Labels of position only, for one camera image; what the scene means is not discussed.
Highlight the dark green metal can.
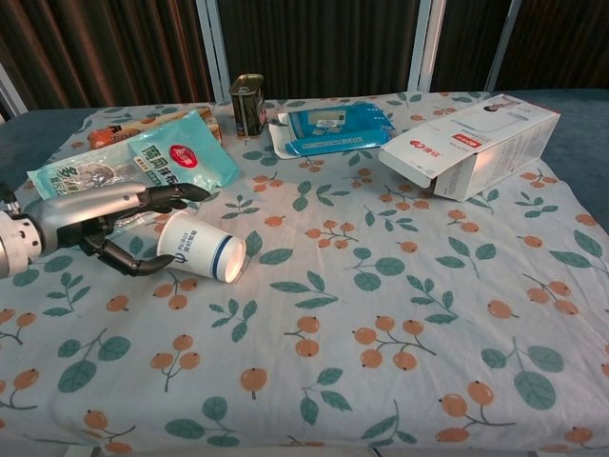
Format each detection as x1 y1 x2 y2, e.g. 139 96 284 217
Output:
229 72 267 139

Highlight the teal cleaning cloth package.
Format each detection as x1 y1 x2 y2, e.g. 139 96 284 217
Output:
127 109 242 192

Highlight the white paper cup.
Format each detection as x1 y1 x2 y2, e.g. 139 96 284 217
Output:
155 210 248 285

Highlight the white partition frame post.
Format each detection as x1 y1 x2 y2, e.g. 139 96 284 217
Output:
194 0 233 102
0 61 28 118
407 0 449 92

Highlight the white flat cardboard piece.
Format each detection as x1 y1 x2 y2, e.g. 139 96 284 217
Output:
267 121 299 159

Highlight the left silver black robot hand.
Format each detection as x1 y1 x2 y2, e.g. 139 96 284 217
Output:
28 182 212 278

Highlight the white red open carton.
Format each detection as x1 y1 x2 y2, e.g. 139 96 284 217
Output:
378 92 561 202

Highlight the teal steel-wool scrubber package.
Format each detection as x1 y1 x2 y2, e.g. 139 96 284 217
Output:
27 141 178 235

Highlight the blue wet wipes pack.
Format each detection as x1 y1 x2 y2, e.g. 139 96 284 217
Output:
283 104 397 157

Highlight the floral fruit-print tablecloth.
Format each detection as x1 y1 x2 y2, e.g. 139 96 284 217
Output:
0 90 609 453

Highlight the orange snack package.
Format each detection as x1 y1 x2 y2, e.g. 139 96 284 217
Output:
88 107 225 149

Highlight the dark teal table cover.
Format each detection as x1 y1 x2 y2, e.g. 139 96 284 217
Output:
0 107 96 196

